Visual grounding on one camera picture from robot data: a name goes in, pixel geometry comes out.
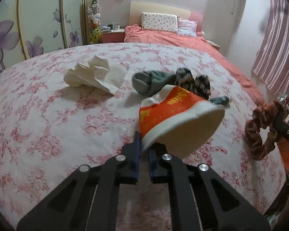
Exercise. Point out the brown striped scrunchie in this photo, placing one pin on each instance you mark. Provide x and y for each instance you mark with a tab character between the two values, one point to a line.
260	135

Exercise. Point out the floral pink white tablecloth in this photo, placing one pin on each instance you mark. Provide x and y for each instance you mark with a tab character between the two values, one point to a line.
48	129

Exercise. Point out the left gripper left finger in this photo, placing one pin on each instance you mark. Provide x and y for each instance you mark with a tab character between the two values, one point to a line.
88	198

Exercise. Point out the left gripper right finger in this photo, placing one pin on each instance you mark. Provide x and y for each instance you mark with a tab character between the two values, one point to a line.
199	198

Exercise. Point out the pink striped pillow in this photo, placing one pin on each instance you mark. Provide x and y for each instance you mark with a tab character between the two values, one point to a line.
187	27

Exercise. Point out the black floral scrunchie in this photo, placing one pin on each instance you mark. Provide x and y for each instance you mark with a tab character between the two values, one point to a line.
199	85

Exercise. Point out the right bedside table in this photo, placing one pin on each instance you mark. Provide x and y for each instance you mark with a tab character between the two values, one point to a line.
214	45

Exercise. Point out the coral pink duvet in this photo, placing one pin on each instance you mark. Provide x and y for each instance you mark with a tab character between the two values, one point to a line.
135	34

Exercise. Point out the pink striped curtain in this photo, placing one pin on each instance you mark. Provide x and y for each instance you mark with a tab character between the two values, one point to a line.
272	60

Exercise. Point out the grey green sock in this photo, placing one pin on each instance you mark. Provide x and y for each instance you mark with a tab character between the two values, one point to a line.
149	83

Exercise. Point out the crumpled white paper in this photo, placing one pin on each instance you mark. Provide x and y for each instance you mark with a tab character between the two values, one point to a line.
97	72

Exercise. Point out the floral sliding wardrobe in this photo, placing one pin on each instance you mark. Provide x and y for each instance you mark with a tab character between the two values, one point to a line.
29	28

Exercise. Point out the hanging plush toys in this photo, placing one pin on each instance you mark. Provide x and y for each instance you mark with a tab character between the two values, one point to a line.
94	21

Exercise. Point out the pink bedside table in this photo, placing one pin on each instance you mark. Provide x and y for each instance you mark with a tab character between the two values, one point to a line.
114	36

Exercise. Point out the beige pink headboard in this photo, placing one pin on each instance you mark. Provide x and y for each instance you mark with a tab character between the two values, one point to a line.
136	8

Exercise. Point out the floral white pillow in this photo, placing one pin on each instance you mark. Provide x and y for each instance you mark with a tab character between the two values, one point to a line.
159	22

